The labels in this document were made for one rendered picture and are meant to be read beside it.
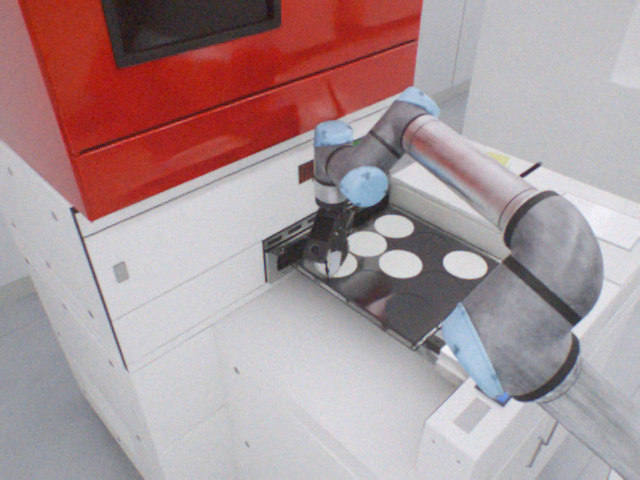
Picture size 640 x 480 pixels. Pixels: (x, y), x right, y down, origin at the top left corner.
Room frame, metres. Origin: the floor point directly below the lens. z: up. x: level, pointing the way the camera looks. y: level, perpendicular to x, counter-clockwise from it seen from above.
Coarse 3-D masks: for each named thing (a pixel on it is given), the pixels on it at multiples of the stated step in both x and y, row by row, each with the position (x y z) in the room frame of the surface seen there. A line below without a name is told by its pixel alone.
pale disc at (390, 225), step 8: (384, 216) 1.15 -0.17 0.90; (392, 216) 1.15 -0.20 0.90; (400, 216) 1.15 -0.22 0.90; (376, 224) 1.11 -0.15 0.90; (384, 224) 1.11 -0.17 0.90; (392, 224) 1.11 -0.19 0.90; (400, 224) 1.11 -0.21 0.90; (408, 224) 1.11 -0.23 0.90; (384, 232) 1.07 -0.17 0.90; (392, 232) 1.07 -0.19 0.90; (400, 232) 1.07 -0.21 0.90; (408, 232) 1.07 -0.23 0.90
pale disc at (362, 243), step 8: (360, 232) 1.07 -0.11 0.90; (368, 232) 1.07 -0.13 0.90; (352, 240) 1.04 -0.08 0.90; (360, 240) 1.04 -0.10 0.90; (368, 240) 1.04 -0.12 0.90; (376, 240) 1.04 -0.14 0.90; (384, 240) 1.04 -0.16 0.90; (352, 248) 1.01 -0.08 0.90; (360, 248) 1.01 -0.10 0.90; (368, 248) 1.01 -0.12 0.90; (376, 248) 1.01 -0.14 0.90; (384, 248) 1.01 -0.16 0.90
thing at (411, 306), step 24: (408, 216) 1.15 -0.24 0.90; (408, 240) 1.04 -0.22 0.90; (432, 240) 1.04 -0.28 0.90; (456, 240) 1.04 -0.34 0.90; (312, 264) 0.95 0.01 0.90; (360, 264) 0.95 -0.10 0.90; (432, 264) 0.95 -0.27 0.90; (336, 288) 0.86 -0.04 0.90; (360, 288) 0.86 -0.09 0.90; (384, 288) 0.86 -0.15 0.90; (408, 288) 0.86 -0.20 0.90; (432, 288) 0.86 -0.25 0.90; (456, 288) 0.86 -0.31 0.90; (384, 312) 0.79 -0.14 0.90; (408, 312) 0.79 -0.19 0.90; (432, 312) 0.79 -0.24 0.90; (408, 336) 0.72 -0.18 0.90
